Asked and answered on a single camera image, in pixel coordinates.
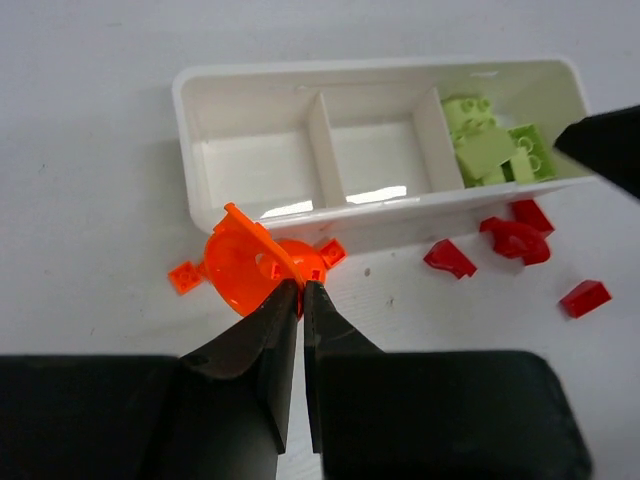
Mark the green curved 2x2 brick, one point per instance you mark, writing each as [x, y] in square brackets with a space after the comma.
[467, 116]

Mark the small red curved slope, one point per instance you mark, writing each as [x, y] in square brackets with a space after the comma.
[446, 256]

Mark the red 1x3 brick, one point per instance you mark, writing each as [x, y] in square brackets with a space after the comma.
[528, 212]

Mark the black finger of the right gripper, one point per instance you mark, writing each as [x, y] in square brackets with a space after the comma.
[607, 144]

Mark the large red arch piece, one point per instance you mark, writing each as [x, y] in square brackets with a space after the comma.
[516, 240]

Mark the green small 1x2 brick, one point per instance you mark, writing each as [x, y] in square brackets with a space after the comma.
[522, 167]

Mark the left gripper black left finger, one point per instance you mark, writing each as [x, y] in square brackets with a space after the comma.
[219, 412]

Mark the green lego block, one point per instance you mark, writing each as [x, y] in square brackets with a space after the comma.
[480, 156]

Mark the white three-compartment container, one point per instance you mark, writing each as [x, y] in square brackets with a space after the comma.
[324, 146]

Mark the green sloped brick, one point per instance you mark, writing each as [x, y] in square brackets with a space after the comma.
[530, 137]

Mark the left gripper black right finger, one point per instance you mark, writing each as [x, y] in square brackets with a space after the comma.
[480, 414]

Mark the orange dome lego assembly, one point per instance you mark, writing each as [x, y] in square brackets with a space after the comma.
[244, 264]

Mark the red sloped brick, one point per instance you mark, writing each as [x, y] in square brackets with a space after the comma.
[584, 298]

